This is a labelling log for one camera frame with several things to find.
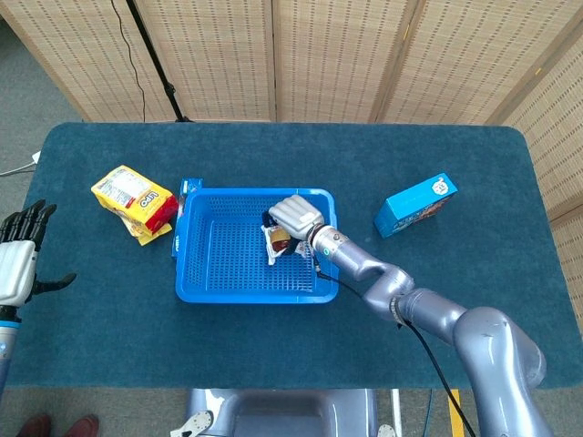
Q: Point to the yellow snack bag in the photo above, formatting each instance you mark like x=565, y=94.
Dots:
x=152, y=236

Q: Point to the white power strip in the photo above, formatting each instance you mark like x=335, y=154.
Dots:
x=35, y=157

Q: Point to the woven bamboo folding screen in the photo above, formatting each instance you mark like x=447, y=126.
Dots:
x=218, y=54

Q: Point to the teal velvet tablecloth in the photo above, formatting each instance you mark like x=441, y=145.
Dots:
x=291, y=346

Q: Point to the white burger snack packet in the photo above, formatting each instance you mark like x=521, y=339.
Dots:
x=273, y=252

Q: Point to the blue perforated plastic basket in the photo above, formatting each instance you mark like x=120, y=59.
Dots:
x=228, y=255

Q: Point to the silver robot torso base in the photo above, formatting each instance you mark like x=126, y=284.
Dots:
x=282, y=414

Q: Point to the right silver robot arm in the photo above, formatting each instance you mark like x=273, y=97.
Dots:
x=483, y=337

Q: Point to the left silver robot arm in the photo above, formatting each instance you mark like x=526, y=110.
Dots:
x=5, y=355

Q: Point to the light blue cookie box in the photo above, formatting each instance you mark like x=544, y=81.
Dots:
x=410, y=205

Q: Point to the black tripod pole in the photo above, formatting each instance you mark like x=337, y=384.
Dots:
x=171, y=89

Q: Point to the blue small box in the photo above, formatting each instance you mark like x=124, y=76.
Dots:
x=191, y=185

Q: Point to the yellow red Lipo biscuit bag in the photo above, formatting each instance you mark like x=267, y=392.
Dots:
x=132, y=193

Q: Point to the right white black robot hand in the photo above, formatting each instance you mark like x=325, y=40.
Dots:
x=293, y=214

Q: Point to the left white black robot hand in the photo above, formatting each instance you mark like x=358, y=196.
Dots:
x=16, y=268

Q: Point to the dark red shoe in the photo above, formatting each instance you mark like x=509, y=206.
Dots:
x=34, y=427
x=82, y=427

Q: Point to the yellow floor tape strip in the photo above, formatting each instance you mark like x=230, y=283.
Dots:
x=455, y=409

